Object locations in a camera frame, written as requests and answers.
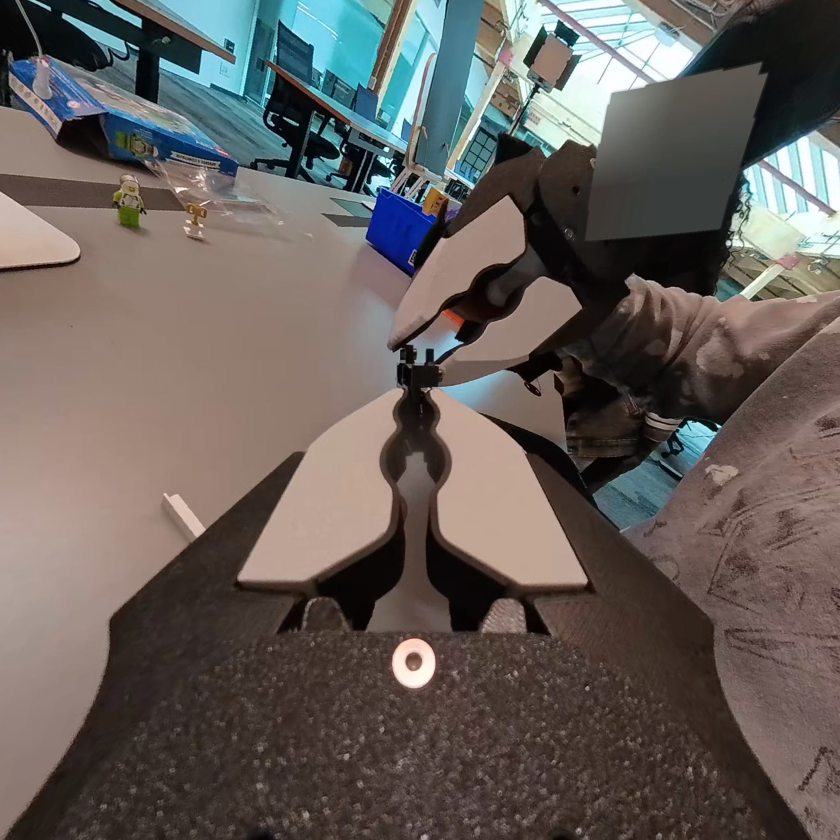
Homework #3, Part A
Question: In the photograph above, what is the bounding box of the wooden desk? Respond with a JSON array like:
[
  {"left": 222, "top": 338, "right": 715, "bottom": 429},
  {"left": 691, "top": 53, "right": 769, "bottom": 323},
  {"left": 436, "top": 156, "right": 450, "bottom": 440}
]
[
  {"left": 263, "top": 59, "right": 410, "bottom": 195},
  {"left": 79, "top": 0, "right": 237, "bottom": 106}
]

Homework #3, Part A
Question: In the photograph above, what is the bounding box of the black office chair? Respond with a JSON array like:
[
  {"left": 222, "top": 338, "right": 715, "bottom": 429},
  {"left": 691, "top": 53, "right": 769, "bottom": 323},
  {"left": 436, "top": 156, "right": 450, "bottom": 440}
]
[
  {"left": 250, "top": 20, "right": 322, "bottom": 178},
  {"left": 0, "top": 0, "right": 112, "bottom": 73}
]

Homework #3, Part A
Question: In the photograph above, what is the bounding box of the white book stand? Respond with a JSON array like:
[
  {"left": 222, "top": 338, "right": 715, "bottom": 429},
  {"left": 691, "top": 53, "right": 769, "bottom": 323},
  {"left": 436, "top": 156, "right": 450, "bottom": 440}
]
[{"left": 0, "top": 0, "right": 82, "bottom": 273}]

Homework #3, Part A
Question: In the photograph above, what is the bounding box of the green minifigure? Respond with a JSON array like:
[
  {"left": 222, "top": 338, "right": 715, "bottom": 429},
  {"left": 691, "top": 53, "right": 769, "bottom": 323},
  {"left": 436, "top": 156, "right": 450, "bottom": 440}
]
[{"left": 112, "top": 175, "right": 148, "bottom": 229}]

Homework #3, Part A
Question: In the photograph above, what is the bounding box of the white long lego piece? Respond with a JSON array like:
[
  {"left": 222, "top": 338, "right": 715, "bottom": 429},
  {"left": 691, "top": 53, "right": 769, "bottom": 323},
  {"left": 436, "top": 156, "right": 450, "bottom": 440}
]
[{"left": 161, "top": 493, "right": 208, "bottom": 542}]

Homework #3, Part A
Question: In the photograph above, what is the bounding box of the person's right forearm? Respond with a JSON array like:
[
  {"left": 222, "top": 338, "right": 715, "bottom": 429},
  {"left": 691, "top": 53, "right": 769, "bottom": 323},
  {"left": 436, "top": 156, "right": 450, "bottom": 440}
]
[{"left": 558, "top": 269, "right": 840, "bottom": 463}]

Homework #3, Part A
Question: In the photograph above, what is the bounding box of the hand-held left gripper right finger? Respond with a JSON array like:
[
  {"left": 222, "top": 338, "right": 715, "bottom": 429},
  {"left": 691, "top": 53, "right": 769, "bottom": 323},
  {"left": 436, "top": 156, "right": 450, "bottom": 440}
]
[{"left": 427, "top": 390, "right": 592, "bottom": 614}]

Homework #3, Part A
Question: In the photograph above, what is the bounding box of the blue cardboard box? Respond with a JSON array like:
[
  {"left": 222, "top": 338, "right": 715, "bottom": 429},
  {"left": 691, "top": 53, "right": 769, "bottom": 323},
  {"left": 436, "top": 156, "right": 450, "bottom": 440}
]
[{"left": 7, "top": 56, "right": 240, "bottom": 178}]

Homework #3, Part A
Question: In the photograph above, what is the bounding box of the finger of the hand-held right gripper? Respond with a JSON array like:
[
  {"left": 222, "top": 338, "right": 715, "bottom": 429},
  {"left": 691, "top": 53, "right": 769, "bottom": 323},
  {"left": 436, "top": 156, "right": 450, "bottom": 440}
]
[
  {"left": 388, "top": 195, "right": 532, "bottom": 353},
  {"left": 437, "top": 276, "right": 586, "bottom": 388}
]

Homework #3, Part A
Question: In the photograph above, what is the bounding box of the clear plastic bag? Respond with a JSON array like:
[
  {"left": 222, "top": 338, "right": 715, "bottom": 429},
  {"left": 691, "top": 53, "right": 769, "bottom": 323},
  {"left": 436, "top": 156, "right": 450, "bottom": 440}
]
[{"left": 147, "top": 155, "right": 287, "bottom": 237}]

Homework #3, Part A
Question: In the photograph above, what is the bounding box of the orange white lego car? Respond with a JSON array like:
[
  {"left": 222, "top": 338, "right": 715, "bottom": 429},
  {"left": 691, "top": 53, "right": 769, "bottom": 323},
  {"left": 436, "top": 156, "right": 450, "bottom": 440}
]
[{"left": 394, "top": 344, "right": 445, "bottom": 447}]

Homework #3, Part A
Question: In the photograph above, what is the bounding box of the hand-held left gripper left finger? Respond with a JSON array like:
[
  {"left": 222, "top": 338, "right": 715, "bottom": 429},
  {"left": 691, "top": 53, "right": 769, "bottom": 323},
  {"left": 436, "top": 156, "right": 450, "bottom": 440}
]
[{"left": 237, "top": 390, "right": 410, "bottom": 614}]

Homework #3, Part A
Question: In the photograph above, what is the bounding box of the blue storage bin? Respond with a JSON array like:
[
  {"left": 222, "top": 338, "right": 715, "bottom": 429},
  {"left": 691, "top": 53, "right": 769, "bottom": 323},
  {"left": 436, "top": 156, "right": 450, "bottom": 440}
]
[{"left": 365, "top": 188, "right": 454, "bottom": 274}]

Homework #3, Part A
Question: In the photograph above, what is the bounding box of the studio light panel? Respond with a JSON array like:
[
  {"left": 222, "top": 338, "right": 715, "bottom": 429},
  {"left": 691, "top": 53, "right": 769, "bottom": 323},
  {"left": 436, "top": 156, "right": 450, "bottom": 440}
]
[{"left": 521, "top": 20, "right": 585, "bottom": 93}]

